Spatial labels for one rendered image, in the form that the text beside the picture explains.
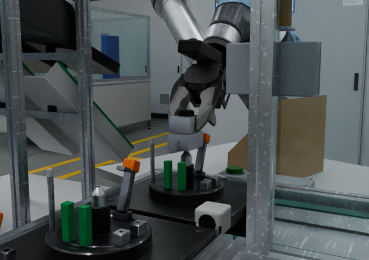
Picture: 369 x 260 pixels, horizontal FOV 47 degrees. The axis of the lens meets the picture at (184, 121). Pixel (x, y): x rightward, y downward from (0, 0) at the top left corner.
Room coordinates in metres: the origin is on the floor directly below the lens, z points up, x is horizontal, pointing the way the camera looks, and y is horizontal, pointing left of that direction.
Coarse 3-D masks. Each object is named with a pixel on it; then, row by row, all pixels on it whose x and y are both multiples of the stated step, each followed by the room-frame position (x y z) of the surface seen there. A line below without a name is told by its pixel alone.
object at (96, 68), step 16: (32, 0) 0.77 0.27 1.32; (48, 0) 0.79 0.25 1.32; (64, 0) 0.82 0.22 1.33; (0, 16) 0.78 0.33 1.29; (32, 16) 0.77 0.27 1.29; (48, 16) 0.79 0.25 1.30; (64, 16) 0.82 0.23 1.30; (32, 32) 0.81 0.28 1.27; (48, 32) 0.79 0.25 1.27; (64, 32) 0.82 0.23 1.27; (64, 48) 0.85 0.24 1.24; (64, 64) 0.96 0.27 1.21; (96, 64) 0.90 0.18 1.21; (112, 64) 0.91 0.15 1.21
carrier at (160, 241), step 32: (96, 192) 0.54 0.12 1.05; (64, 224) 0.51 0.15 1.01; (96, 224) 0.53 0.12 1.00; (128, 224) 0.57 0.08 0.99; (160, 224) 0.62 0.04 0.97; (32, 256) 0.51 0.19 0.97; (64, 256) 0.48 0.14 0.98; (96, 256) 0.48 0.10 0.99; (128, 256) 0.49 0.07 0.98; (160, 256) 0.51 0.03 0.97; (192, 256) 0.53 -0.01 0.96
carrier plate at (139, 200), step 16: (144, 192) 0.78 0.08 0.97; (224, 192) 0.78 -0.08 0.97; (240, 192) 0.78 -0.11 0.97; (112, 208) 0.70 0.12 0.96; (128, 208) 0.69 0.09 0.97; (144, 208) 0.69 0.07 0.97; (160, 208) 0.69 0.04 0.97; (176, 208) 0.69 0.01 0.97; (192, 208) 0.69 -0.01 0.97; (240, 208) 0.69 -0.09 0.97; (192, 224) 0.63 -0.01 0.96
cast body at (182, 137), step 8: (184, 112) 0.76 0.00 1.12; (192, 112) 0.76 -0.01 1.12; (176, 120) 0.75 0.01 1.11; (184, 120) 0.75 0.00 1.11; (192, 120) 0.75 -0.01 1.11; (176, 128) 0.75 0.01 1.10; (184, 128) 0.75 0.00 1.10; (192, 128) 0.75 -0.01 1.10; (168, 136) 0.75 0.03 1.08; (176, 136) 0.75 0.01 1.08; (184, 136) 0.74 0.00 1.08; (192, 136) 0.75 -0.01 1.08; (200, 136) 0.78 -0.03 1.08; (168, 144) 0.75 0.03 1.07; (176, 144) 0.73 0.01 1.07; (184, 144) 0.74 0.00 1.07; (192, 144) 0.75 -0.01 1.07; (200, 144) 0.78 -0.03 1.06
